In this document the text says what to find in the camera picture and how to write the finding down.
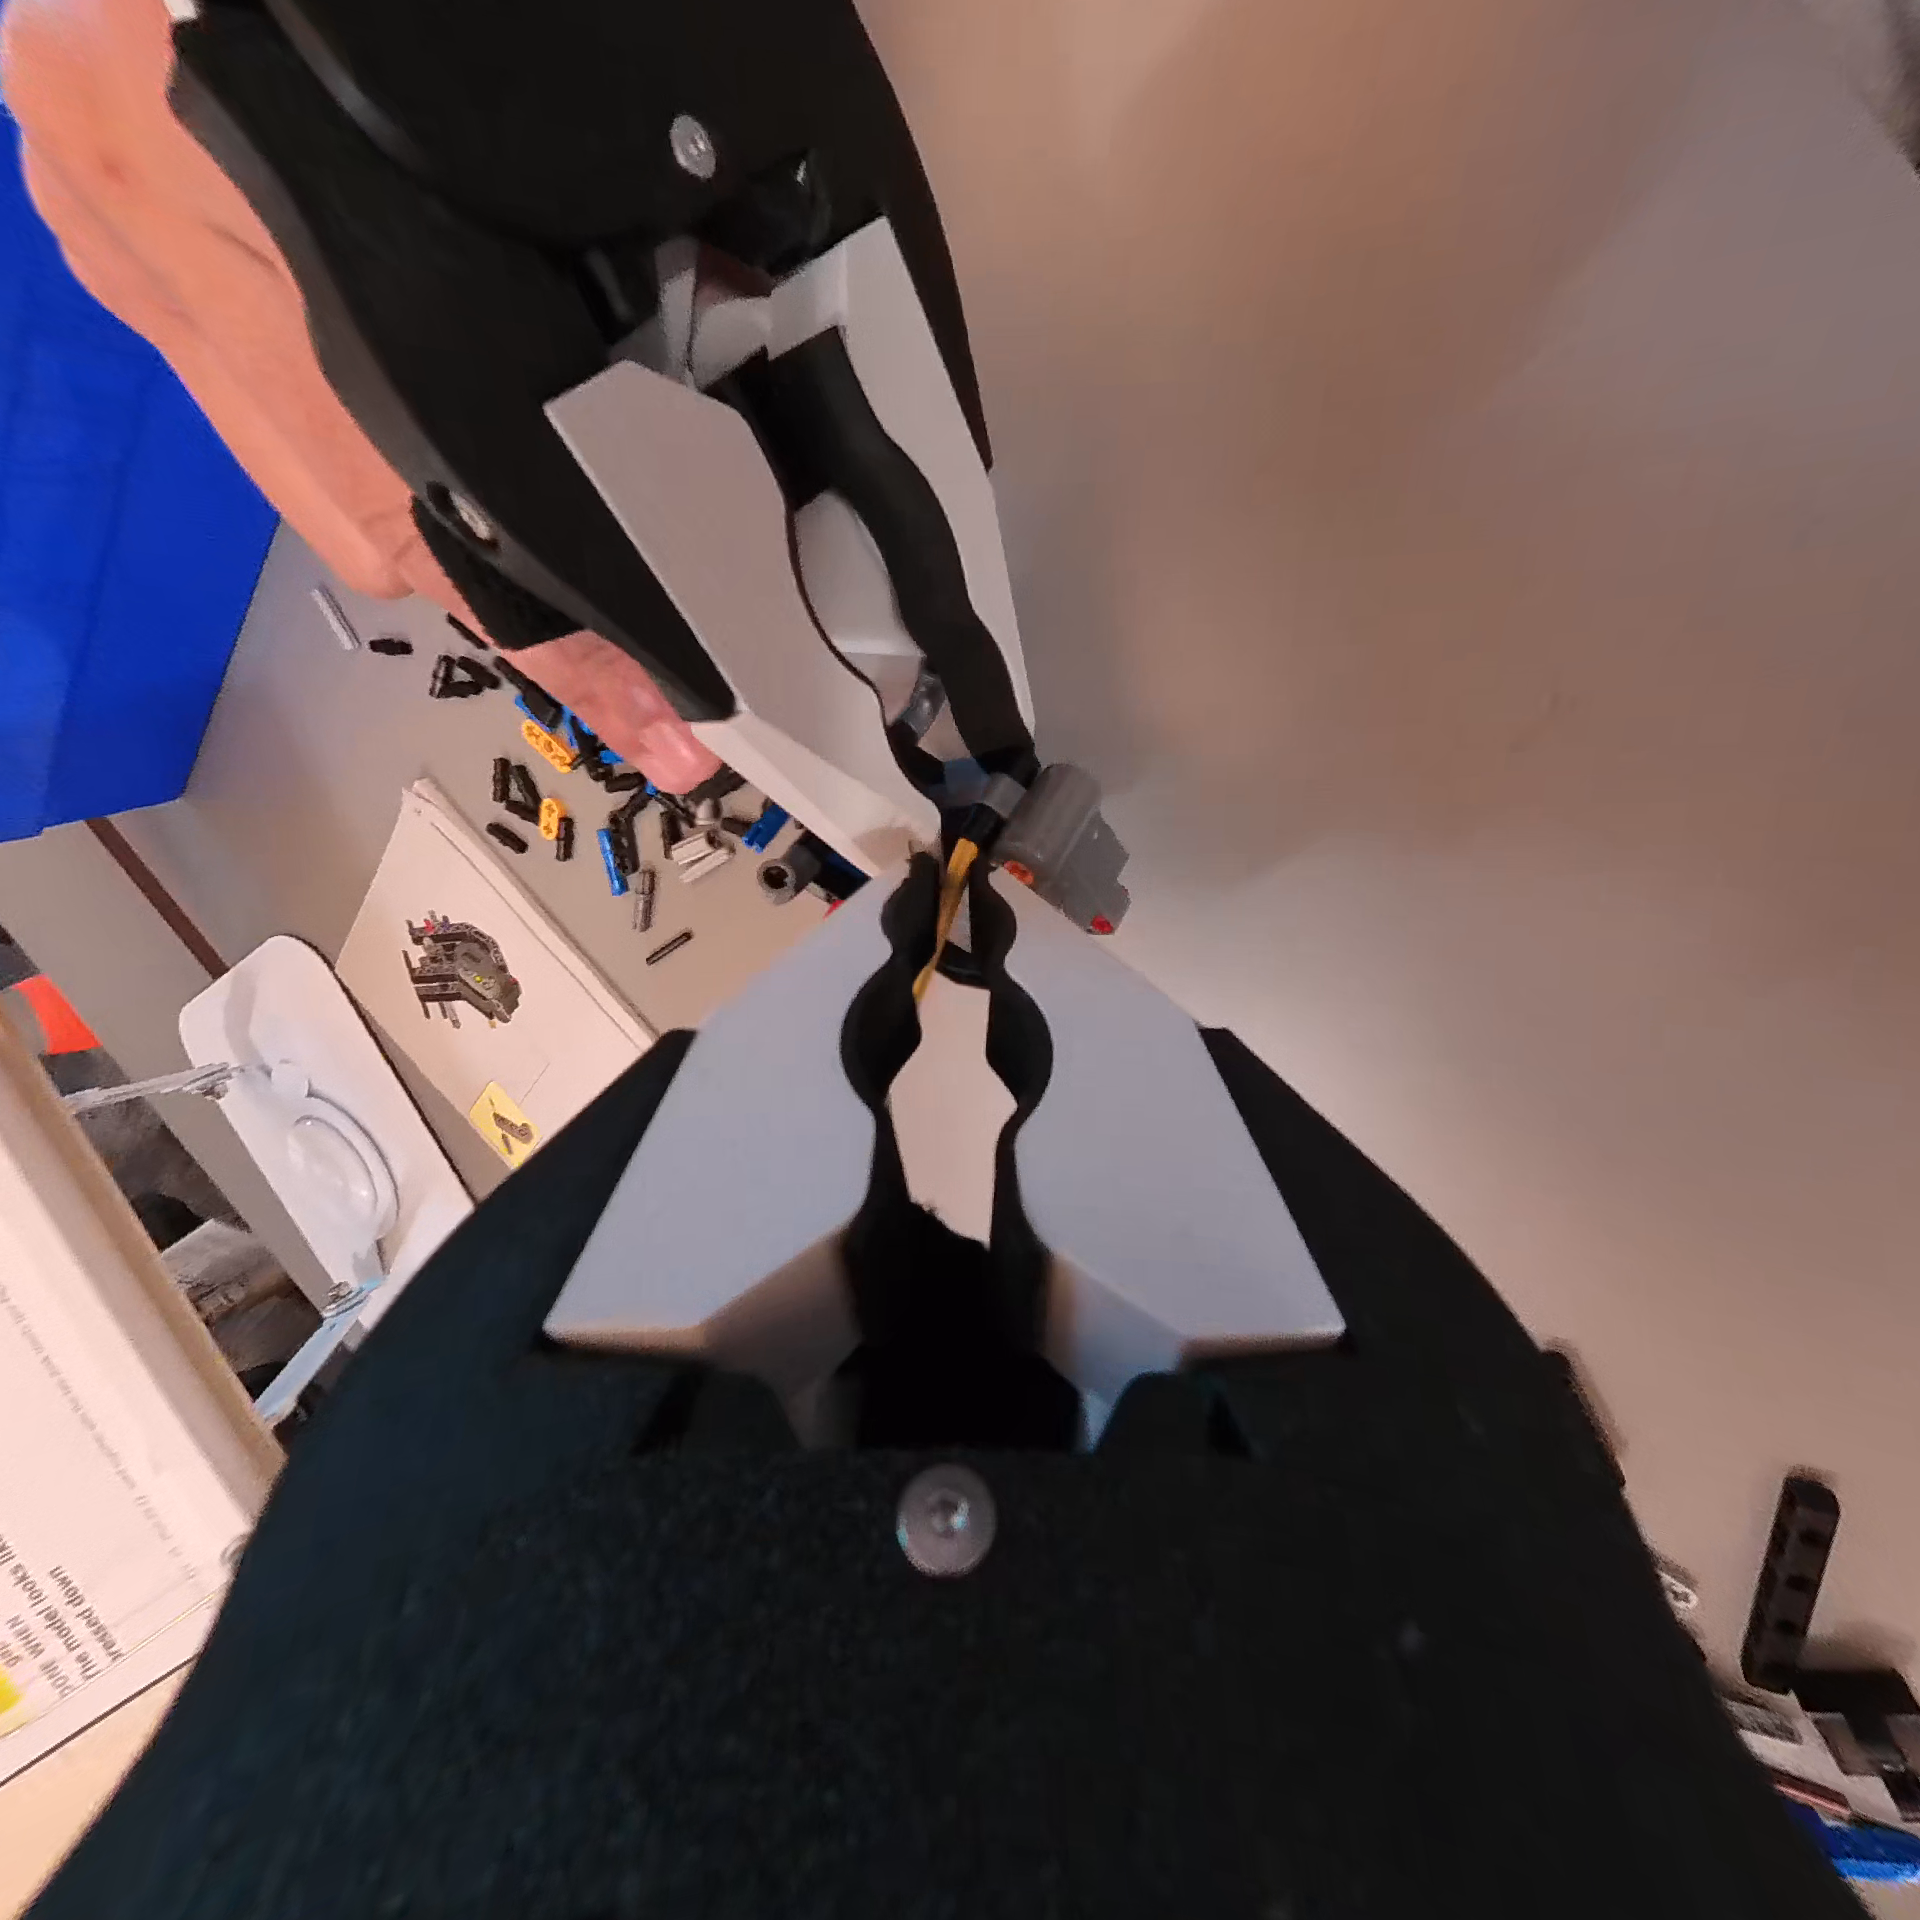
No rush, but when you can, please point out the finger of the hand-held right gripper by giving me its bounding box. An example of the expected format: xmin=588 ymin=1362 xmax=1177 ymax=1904
xmin=763 ymin=215 xmax=1043 ymax=800
xmin=544 ymin=357 xmax=946 ymax=881

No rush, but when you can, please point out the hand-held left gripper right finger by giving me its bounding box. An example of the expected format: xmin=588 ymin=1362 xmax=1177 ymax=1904
xmin=958 ymin=878 xmax=1348 ymax=1430

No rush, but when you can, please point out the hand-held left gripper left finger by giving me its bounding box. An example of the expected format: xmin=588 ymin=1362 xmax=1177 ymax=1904
xmin=544 ymin=862 xmax=936 ymax=1444

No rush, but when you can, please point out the grey and black lego assembly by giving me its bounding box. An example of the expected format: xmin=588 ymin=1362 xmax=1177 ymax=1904
xmin=893 ymin=673 xmax=1138 ymax=940

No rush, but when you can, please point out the yellow lego axle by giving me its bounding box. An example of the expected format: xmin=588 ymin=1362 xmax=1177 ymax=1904
xmin=910 ymin=835 xmax=981 ymax=1007

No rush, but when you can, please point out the pile of small lego pieces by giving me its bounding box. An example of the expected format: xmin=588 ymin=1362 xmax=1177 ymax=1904
xmin=307 ymin=582 xmax=900 ymax=976

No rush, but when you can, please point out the lego instruction booklet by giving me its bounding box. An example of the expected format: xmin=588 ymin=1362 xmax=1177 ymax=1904
xmin=331 ymin=776 xmax=663 ymax=1203

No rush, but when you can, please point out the black lego beam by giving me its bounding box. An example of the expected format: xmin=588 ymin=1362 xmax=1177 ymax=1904
xmin=1739 ymin=1474 xmax=1847 ymax=1699

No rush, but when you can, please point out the person's right hand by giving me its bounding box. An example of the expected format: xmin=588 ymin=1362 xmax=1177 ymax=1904
xmin=0 ymin=0 xmax=726 ymax=800

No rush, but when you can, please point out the white stand base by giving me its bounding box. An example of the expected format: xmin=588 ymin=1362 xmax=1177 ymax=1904
xmin=66 ymin=933 xmax=476 ymax=1424

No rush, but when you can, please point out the blue storage bin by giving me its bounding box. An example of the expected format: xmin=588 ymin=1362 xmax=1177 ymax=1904
xmin=0 ymin=112 xmax=284 ymax=846

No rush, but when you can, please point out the wooden sign board with paper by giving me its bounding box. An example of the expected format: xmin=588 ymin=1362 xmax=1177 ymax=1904
xmin=0 ymin=1001 xmax=288 ymax=1790

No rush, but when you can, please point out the orange striped traffic cone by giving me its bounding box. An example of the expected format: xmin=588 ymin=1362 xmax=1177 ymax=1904
xmin=0 ymin=930 xmax=109 ymax=1084

